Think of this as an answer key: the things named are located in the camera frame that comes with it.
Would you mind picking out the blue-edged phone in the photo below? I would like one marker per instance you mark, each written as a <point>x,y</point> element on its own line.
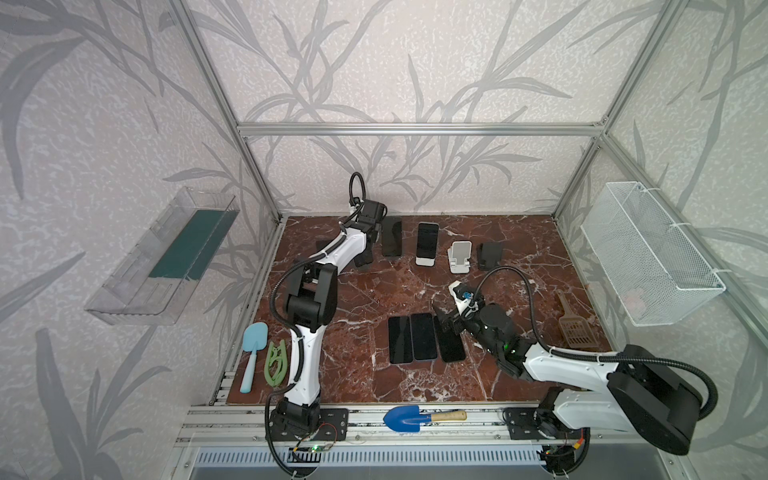
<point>424,342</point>

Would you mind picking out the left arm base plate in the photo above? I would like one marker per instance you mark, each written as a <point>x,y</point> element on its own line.
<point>324,425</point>

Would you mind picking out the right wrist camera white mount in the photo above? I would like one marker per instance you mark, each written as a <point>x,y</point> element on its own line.
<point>464,297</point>

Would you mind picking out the brown slotted tray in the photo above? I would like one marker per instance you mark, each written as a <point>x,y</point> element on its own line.
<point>574,328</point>

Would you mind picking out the dark phone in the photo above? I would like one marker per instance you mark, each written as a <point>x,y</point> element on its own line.
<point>450,344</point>

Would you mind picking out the blue trowel wooden handle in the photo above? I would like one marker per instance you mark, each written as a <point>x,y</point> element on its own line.
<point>409,418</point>

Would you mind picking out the clear plastic wall tray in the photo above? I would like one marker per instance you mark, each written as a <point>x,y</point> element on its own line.
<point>155,281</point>

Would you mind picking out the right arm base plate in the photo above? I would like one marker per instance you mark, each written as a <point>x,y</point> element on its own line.
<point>529,423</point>

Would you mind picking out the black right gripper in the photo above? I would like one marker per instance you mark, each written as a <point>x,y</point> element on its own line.
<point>454,321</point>

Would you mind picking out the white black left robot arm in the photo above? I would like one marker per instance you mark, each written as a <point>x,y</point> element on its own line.
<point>311,302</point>

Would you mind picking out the white stand right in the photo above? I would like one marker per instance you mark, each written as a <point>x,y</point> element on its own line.
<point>459,255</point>

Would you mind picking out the white wire mesh basket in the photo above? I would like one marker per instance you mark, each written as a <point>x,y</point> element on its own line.
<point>659,276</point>

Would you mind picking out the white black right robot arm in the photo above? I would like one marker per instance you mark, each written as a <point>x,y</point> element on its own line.
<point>660,399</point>

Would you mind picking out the purple-edged phone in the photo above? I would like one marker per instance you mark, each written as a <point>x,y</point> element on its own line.
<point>400,340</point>

